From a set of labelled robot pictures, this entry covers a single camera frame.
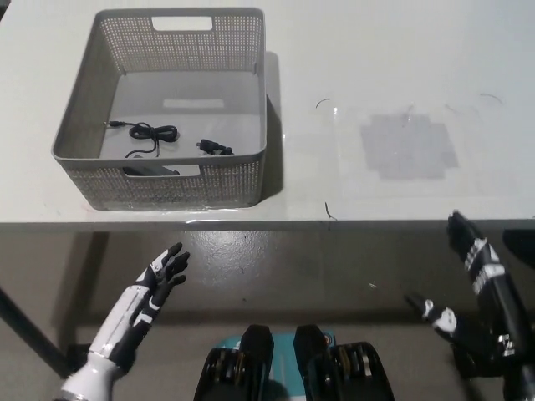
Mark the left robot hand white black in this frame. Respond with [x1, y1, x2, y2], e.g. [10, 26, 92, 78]
[85, 241, 191, 373]

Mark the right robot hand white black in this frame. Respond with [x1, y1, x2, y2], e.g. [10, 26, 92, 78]
[403, 211, 527, 368]

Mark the black power adapter with cord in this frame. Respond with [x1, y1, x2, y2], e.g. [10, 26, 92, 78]
[103, 119, 236, 179]

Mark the black table foot plate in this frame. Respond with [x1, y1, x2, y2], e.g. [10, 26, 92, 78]
[453, 348, 502, 379]
[66, 343, 93, 364]

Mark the black rounded object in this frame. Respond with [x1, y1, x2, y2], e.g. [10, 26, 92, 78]
[503, 228, 535, 268]

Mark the black table leg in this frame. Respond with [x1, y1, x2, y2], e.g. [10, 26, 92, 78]
[0, 287, 70, 377]

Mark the grey perforated plastic basket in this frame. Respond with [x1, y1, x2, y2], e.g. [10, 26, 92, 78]
[50, 7, 279, 212]

